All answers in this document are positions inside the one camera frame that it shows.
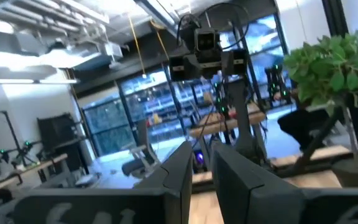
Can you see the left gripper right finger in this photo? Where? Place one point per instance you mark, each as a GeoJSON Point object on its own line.
{"type": "Point", "coordinates": [244, 199]}

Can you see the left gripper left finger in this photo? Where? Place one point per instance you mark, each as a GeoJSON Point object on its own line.
{"type": "Point", "coordinates": [166, 199]}

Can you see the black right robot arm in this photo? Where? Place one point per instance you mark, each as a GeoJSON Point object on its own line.
{"type": "Point", "coordinates": [242, 118]}

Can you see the grey office chair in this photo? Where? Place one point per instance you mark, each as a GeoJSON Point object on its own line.
{"type": "Point", "coordinates": [132, 166]}

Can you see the wooden workbench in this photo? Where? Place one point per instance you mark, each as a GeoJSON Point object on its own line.
{"type": "Point", "coordinates": [42, 163]}
{"type": "Point", "coordinates": [250, 118]}

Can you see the person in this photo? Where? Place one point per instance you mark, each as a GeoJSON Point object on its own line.
{"type": "Point", "coordinates": [300, 124]}

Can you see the green leafy plant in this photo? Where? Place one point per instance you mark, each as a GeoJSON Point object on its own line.
{"type": "Point", "coordinates": [331, 68]}

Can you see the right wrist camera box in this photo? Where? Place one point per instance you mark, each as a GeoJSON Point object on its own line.
{"type": "Point", "coordinates": [206, 40]}

